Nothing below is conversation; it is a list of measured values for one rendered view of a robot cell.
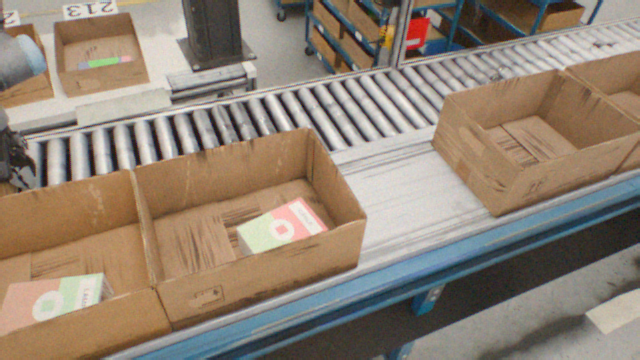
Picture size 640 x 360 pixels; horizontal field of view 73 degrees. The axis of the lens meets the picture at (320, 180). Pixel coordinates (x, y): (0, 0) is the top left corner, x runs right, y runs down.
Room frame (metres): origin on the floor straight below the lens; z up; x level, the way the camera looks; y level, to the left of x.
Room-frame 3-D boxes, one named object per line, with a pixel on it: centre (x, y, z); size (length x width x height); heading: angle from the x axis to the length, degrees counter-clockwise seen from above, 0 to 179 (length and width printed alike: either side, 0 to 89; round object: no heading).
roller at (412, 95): (1.32, -0.37, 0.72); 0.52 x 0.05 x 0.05; 26
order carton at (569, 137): (0.90, -0.54, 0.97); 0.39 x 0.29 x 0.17; 116
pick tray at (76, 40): (1.42, 0.86, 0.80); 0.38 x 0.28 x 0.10; 27
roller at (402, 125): (1.26, -0.25, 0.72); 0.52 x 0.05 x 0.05; 26
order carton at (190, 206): (0.56, 0.14, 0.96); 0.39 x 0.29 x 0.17; 116
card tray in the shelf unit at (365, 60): (2.32, -0.30, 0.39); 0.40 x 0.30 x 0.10; 27
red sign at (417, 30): (1.62, -0.31, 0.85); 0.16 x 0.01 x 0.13; 116
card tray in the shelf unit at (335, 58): (2.75, -0.09, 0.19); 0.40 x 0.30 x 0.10; 25
